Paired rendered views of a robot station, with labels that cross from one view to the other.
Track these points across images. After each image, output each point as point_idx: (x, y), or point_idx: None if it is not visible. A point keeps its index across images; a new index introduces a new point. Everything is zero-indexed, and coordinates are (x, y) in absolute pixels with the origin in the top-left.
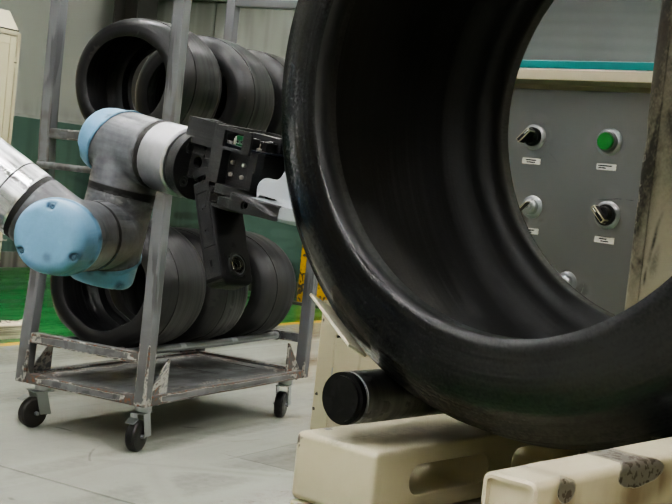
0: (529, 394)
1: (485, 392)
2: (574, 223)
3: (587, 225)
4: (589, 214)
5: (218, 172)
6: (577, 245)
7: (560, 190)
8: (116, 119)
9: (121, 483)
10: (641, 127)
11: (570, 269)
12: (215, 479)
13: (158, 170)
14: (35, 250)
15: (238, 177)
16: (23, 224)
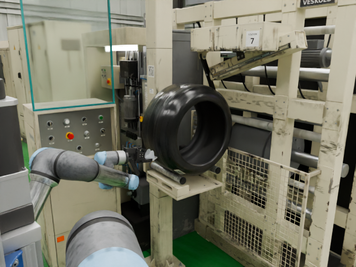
0: (207, 168)
1: (202, 170)
2: (96, 133)
3: (99, 133)
4: (99, 131)
5: (139, 157)
6: (97, 137)
7: (92, 128)
8: (108, 154)
9: None
10: (106, 113)
11: (97, 142)
12: None
13: (125, 161)
14: (135, 186)
15: (141, 156)
16: (133, 183)
